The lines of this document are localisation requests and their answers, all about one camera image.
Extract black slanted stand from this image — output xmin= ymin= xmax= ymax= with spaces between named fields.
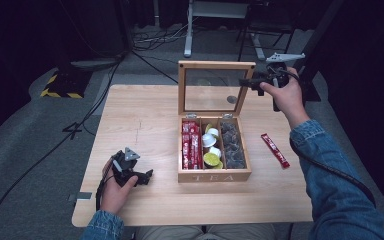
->
xmin=292 ymin=0 xmax=345 ymax=103

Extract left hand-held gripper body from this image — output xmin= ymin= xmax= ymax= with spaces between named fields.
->
xmin=111 ymin=147 xmax=148 ymax=188

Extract long black floor cable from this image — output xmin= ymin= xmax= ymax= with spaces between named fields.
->
xmin=0 ymin=59 xmax=123 ymax=240

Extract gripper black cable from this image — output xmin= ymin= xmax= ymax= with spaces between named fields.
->
xmin=281 ymin=67 xmax=378 ymax=208
xmin=95 ymin=175 xmax=115 ymax=212

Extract black stand yellow striped base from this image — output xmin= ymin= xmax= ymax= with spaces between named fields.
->
xmin=39 ymin=0 xmax=129 ymax=100

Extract wooden tea box glass lid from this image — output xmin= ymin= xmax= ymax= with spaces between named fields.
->
xmin=177 ymin=60 xmax=257 ymax=184

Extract black metal chair frame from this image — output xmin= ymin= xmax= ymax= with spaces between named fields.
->
xmin=235 ymin=0 xmax=296 ymax=63

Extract red stick packet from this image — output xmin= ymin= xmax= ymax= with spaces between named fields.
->
xmin=260 ymin=132 xmax=291 ymax=170

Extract white metal desk frame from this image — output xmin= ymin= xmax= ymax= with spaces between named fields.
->
xmin=183 ymin=0 xmax=252 ymax=59

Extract person's left hand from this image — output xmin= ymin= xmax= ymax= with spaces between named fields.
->
xmin=100 ymin=158 xmax=140 ymax=215

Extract tangle of floor cables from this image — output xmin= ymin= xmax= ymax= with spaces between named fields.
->
xmin=132 ymin=18 xmax=196 ymax=52

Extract person's legs beige trousers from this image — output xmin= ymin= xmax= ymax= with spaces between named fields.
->
xmin=134 ymin=223 xmax=277 ymax=240

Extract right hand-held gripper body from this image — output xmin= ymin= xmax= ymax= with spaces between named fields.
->
xmin=263 ymin=52 xmax=306 ymax=113

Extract bundle of red packets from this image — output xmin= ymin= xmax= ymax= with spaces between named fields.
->
xmin=181 ymin=120 xmax=204 ymax=171

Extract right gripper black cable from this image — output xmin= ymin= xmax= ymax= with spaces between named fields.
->
xmin=281 ymin=67 xmax=378 ymax=208

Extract person's right hand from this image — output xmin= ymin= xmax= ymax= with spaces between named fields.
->
xmin=259 ymin=67 xmax=311 ymax=130

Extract grey tape strip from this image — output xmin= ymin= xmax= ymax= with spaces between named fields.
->
xmin=67 ymin=191 xmax=94 ymax=203

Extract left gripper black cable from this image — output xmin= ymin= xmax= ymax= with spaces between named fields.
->
xmin=95 ymin=175 xmax=115 ymax=212

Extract pile of dark tea bags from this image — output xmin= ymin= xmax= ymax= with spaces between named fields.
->
xmin=220 ymin=121 xmax=247 ymax=170

